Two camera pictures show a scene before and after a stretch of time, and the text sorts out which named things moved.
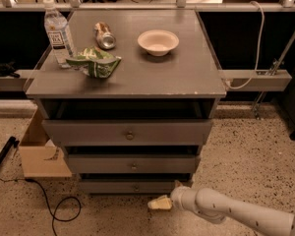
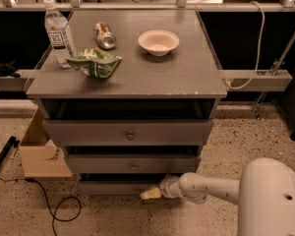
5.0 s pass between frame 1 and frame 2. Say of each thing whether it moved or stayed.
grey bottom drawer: stayed
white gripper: moved
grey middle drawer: stayed
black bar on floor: stayed
